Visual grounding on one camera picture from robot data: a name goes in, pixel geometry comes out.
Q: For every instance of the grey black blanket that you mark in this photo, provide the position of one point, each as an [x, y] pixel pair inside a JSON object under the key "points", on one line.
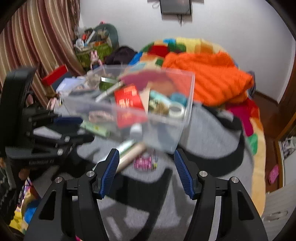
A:
{"points": [[208, 143]]}

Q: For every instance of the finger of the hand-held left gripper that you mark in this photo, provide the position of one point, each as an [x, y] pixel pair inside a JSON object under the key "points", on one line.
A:
{"points": [[76, 139], [69, 120]]}

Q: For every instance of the red box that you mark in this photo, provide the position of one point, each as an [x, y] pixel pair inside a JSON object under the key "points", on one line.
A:
{"points": [[54, 75]]}

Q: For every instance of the white shoes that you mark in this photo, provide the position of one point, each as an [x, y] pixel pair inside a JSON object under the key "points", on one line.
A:
{"points": [[289, 146]]}

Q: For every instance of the dark cloth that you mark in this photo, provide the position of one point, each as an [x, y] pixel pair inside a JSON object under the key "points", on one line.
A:
{"points": [[120, 55]]}

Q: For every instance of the beige concealer stick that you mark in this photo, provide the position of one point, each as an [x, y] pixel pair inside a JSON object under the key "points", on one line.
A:
{"points": [[130, 158]]}

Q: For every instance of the light green tube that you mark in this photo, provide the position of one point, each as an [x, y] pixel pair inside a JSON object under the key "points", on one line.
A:
{"points": [[97, 128]]}

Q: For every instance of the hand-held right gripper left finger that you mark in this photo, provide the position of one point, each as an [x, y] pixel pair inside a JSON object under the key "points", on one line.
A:
{"points": [[111, 173]]}

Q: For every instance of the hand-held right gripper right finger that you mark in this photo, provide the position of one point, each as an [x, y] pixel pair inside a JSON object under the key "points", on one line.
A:
{"points": [[183, 173]]}

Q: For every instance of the green storage box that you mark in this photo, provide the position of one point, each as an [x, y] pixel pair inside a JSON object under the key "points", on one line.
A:
{"points": [[92, 52]]}

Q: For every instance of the red foil packet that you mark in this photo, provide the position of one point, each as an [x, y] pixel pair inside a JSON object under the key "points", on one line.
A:
{"points": [[129, 104]]}

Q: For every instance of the pink clog shoe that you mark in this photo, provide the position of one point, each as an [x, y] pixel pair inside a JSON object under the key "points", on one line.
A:
{"points": [[274, 173]]}

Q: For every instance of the dark green bottle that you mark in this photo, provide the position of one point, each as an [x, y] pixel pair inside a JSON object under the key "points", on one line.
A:
{"points": [[109, 83]]}

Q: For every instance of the white tape roll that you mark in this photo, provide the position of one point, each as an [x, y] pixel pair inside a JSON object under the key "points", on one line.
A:
{"points": [[177, 110]]}

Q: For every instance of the pink patterned pouch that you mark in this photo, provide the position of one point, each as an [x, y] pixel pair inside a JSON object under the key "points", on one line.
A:
{"points": [[143, 163]]}

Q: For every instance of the mint green bottle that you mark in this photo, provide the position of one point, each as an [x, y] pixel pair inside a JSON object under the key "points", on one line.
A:
{"points": [[158, 95]]}

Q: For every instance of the grey backpack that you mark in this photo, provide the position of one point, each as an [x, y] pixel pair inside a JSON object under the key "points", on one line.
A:
{"points": [[252, 77]]}

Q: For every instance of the small black monitor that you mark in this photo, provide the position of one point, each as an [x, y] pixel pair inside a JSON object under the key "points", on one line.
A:
{"points": [[175, 7]]}

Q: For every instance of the striped curtain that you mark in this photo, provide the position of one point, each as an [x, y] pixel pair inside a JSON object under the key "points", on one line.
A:
{"points": [[39, 41]]}

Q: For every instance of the clear plastic box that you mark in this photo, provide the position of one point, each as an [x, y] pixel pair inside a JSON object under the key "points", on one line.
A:
{"points": [[161, 129]]}

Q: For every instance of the white slatted panel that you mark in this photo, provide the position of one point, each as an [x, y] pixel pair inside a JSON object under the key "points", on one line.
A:
{"points": [[277, 208]]}

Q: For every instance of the pink bag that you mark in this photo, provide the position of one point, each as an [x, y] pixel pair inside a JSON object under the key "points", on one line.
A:
{"points": [[52, 103]]}

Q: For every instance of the orange down jacket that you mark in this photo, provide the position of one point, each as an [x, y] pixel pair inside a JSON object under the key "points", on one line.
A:
{"points": [[208, 74]]}

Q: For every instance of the amber hair clip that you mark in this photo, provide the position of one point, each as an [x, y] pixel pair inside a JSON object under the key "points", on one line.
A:
{"points": [[159, 107]]}

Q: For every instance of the grey plush toy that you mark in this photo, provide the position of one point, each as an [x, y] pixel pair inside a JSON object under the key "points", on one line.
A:
{"points": [[109, 30]]}

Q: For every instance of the blue tape roll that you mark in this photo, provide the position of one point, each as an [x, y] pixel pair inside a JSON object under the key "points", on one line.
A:
{"points": [[178, 97]]}

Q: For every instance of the white booklet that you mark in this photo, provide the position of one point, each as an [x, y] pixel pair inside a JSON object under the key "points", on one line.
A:
{"points": [[67, 83]]}

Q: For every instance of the pink bunny toy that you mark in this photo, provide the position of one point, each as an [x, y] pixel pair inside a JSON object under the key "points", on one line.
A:
{"points": [[94, 59]]}

